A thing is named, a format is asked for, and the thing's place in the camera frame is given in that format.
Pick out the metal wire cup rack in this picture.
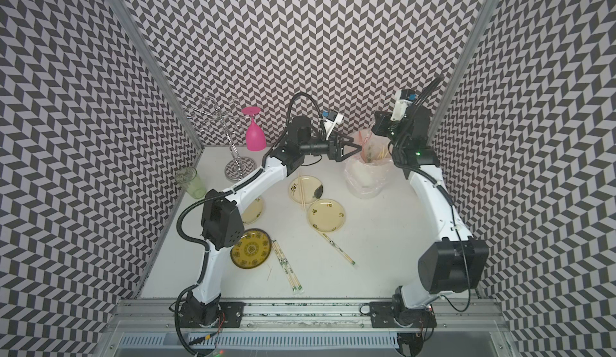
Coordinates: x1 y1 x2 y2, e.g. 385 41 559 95
189 97 257 182

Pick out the white bin with plastic bag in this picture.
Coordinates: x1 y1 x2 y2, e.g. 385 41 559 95
343 135 395 199

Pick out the pink plastic goblet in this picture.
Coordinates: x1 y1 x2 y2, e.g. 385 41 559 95
242 106 266 152

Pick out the green chopsticks pair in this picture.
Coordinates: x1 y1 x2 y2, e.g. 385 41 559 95
272 240 304 294
318 231 356 266

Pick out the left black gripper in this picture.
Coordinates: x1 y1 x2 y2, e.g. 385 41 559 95
299 129 361 161

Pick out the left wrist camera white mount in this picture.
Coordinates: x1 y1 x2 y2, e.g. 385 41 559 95
322 110 344 140

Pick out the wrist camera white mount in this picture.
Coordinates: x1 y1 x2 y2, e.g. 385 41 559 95
390 89 417 122
322 110 344 140

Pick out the clear red chopstick wrapper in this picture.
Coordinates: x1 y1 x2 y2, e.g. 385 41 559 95
352 129 375 151

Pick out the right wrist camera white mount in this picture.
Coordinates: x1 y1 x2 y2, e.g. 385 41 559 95
390 89 417 122

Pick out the dark yellow patterned plate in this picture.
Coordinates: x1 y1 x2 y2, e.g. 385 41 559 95
230 229 272 270

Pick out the green translucent plastic cup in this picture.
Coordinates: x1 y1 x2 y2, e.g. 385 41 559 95
175 167 207 199

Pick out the cream plate with dark mark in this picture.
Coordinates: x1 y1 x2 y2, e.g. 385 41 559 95
288 175 324 205

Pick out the cream plate left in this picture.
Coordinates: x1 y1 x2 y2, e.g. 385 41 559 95
242 197 265 225

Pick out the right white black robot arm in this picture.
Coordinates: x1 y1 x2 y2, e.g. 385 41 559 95
372 76 489 329

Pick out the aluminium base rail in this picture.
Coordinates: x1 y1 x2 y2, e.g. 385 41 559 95
95 299 518 356

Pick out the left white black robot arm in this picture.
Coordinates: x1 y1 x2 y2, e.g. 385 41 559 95
173 92 361 329

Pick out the cream plate centre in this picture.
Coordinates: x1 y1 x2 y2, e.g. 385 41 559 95
306 199 347 234

